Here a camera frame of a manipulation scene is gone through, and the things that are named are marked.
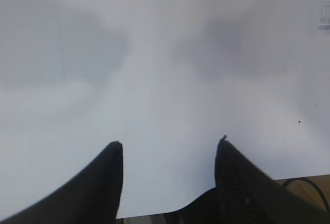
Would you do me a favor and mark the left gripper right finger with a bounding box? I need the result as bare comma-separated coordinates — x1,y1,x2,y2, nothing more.
215,136,329,223

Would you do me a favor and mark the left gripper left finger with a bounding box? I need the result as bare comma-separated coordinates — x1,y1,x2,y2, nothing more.
2,141,123,223

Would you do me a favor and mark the clear plastic ruler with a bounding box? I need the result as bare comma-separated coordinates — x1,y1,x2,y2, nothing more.
318,2,330,30

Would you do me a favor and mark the black cable below table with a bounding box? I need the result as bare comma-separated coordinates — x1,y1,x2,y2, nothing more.
282,177,330,212

